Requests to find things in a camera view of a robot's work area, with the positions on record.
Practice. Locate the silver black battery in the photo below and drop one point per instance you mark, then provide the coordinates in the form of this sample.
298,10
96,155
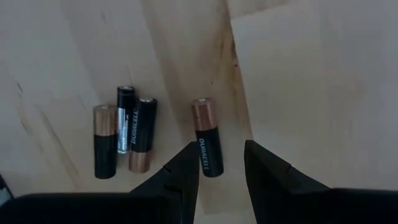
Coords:
126,124

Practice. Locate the black copper battery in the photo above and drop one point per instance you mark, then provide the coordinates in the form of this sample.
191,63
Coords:
209,146
105,149
143,130

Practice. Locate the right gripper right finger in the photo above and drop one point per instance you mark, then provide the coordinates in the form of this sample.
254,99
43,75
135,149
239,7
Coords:
295,202

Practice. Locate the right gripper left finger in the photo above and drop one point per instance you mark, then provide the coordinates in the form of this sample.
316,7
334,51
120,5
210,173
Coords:
155,205

